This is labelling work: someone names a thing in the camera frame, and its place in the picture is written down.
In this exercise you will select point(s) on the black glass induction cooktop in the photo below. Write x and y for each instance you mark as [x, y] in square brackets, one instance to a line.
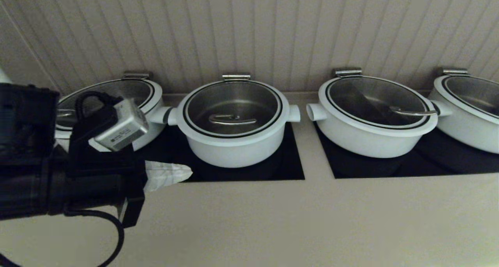
[429, 163]
[253, 173]

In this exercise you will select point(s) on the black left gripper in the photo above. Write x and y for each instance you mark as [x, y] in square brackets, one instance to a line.
[101, 181]

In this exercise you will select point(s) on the chrome hinge bracket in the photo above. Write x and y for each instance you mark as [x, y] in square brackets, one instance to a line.
[348, 72]
[136, 76]
[236, 77]
[454, 72]

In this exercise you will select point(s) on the white round rod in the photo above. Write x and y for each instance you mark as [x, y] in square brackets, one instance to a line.
[4, 76]

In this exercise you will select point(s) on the glass lid with white rim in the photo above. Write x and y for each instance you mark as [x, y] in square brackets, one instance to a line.
[390, 133]
[234, 140]
[479, 91]
[158, 94]

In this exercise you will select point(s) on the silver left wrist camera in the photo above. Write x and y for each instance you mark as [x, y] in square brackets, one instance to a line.
[121, 128]

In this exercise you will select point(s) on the white deep cooking pot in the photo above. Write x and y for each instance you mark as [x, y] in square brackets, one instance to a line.
[234, 154]

